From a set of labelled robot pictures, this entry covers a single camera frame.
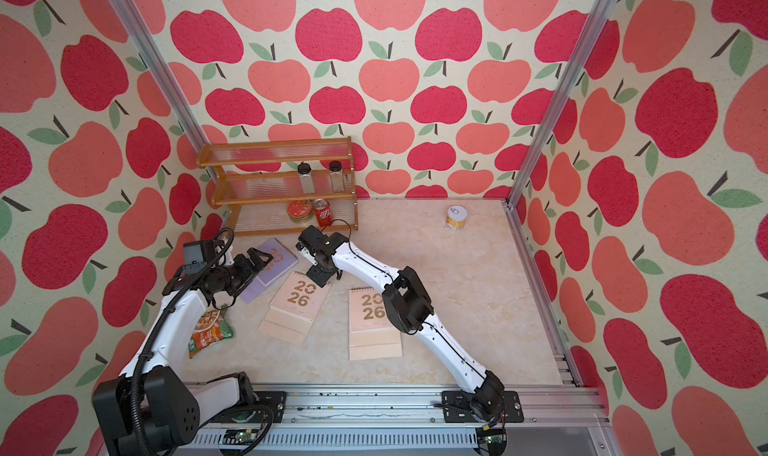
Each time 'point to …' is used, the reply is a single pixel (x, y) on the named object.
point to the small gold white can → (456, 217)
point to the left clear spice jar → (306, 178)
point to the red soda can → (323, 211)
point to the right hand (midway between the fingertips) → (326, 274)
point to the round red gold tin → (299, 209)
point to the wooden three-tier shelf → (285, 186)
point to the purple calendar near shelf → (283, 261)
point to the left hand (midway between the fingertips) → (263, 268)
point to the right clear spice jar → (336, 172)
